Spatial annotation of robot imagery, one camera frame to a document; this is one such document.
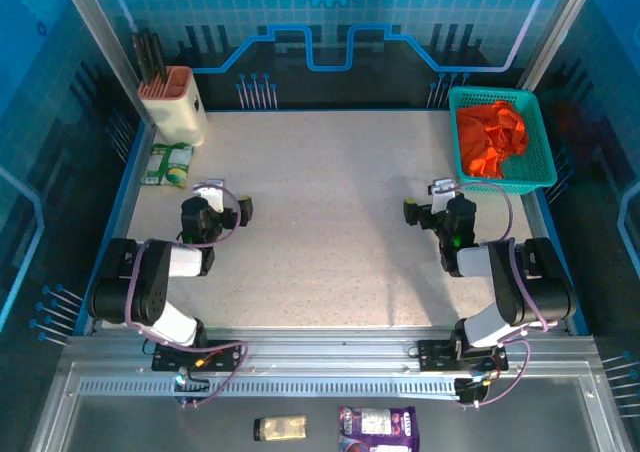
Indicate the orange t-shirt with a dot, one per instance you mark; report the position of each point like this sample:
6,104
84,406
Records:
490,137

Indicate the arm base connector board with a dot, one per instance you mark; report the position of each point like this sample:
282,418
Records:
475,387
187,384

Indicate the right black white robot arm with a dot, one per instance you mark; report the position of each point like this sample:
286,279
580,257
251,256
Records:
510,292

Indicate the green snack packet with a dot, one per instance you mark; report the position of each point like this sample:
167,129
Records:
167,164

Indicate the cream knife block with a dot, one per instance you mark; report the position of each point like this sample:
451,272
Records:
175,114

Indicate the teal plastic basket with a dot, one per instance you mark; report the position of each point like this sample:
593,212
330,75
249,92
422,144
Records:
537,137

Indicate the small yellowish bottle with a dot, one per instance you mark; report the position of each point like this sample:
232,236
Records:
280,428

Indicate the purple snack packet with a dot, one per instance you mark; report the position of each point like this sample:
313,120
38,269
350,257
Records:
377,429

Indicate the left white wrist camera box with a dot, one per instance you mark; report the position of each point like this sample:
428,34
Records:
212,194

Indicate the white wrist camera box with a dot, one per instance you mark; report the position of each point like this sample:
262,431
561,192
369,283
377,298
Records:
442,192
212,194

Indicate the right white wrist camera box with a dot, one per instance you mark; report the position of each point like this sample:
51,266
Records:
442,192

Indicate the aluminium frame beam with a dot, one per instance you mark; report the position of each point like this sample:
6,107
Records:
325,357

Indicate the aluminium frame post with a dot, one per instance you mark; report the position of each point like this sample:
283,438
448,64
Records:
560,32
100,37

